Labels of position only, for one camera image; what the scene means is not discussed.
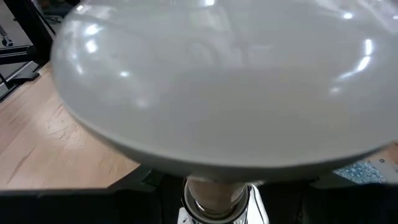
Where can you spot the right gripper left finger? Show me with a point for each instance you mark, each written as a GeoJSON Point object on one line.
{"type": "Point", "coordinates": [77, 207]}

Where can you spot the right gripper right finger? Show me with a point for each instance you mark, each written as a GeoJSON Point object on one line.
{"type": "Point", "coordinates": [335, 205]}

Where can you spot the chrome lamp socket base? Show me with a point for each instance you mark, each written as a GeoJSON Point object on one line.
{"type": "Point", "coordinates": [217, 219]}

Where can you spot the white reflector lightbulb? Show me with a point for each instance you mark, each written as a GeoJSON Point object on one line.
{"type": "Point", "coordinates": [217, 93]}

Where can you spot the black metal table frame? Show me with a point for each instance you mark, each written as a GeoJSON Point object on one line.
{"type": "Point", "coordinates": [31, 28]}

